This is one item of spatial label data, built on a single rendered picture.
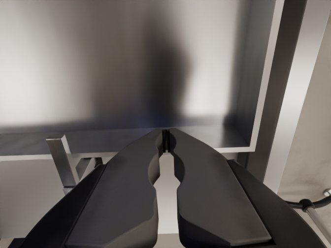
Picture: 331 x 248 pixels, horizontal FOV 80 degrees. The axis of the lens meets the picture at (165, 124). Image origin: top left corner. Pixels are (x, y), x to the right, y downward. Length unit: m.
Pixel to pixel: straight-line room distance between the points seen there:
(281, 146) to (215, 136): 0.07
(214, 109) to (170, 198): 0.11
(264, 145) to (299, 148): 1.33
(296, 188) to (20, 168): 1.65
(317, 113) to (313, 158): 0.32
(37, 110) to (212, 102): 0.14
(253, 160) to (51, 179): 0.19
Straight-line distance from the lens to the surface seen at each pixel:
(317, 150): 1.58
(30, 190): 0.25
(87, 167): 0.18
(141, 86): 0.15
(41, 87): 0.18
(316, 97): 1.37
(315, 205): 1.70
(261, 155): 0.18
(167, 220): 0.25
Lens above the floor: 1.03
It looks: 63 degrees down
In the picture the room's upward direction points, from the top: 180 degrees clockwise
